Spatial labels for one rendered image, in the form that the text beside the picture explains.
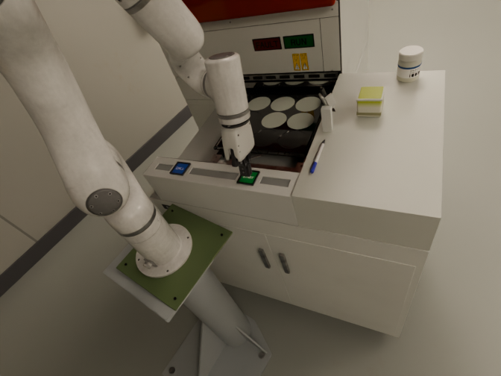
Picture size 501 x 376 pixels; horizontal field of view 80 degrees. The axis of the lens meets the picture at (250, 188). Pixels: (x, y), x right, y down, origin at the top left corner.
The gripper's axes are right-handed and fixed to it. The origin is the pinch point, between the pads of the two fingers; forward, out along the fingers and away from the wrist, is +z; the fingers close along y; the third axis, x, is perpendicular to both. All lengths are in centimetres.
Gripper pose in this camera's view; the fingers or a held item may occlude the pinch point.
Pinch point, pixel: (245, 168)
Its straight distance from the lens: 87.7
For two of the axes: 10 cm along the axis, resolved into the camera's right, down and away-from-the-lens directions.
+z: 1.7, 8.0, 5.8
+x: 8.9, 1.3, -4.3
